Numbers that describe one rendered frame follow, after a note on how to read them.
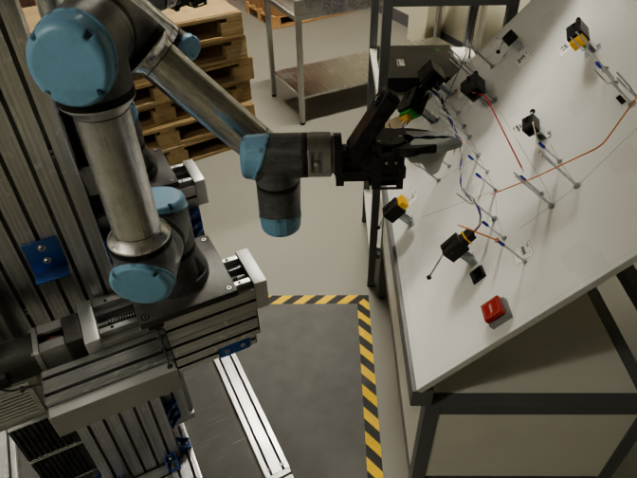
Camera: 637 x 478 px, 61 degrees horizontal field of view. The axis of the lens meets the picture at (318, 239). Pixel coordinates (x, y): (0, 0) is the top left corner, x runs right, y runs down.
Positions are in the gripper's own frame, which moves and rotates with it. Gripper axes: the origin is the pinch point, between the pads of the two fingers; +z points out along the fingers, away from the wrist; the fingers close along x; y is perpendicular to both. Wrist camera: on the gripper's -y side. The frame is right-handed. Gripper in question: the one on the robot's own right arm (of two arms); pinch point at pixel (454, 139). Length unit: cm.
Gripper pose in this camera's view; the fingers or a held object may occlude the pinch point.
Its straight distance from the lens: 93.4
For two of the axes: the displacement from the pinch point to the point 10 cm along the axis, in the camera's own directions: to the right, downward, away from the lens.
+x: 0.2, 5.3, -8.5
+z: 10.0, -0.2, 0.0
